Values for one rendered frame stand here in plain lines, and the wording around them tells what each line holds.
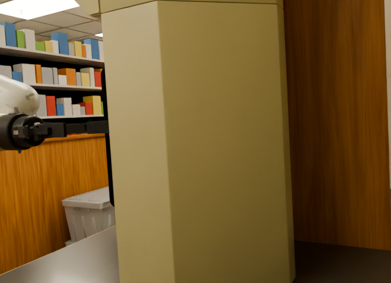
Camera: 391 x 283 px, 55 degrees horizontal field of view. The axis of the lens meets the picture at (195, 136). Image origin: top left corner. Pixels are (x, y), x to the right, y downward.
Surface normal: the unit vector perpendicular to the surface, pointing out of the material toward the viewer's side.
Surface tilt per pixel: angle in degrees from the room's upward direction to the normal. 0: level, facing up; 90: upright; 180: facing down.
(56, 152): 90
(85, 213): 95
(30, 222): 90
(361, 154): 90
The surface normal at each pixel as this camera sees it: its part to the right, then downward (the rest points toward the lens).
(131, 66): -0.48, 0.07
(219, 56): 0.29, 0.04
